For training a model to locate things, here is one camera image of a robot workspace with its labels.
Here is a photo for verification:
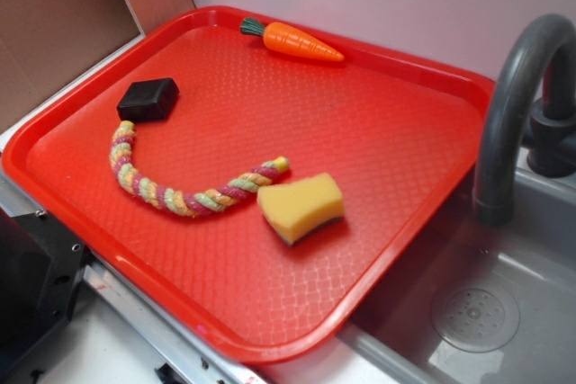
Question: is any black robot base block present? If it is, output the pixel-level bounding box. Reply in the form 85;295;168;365
1;211;87;377

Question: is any multicolour braided rope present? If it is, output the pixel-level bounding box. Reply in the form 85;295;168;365
109;120;291;219

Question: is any orange toy carrot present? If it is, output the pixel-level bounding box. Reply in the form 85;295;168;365
239;17;345;63

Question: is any black rectangular block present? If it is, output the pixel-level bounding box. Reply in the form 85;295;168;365
116;77;180;123

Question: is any grey curved faucet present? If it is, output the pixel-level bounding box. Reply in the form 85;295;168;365
472;13;575;227

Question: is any silver metal rail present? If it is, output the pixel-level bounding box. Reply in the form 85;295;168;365
0;174;271;384

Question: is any red plastic tray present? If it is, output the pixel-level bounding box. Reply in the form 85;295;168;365
2;6;494;365

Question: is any grey plastic sink basin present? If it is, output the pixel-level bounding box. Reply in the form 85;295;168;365
340;169;575;383

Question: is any brown cardboard panel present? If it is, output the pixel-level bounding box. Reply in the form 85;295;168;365
1;0;194;132

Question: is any yellow sponge with dark base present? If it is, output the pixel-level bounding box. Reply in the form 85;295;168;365
256;173;345;246

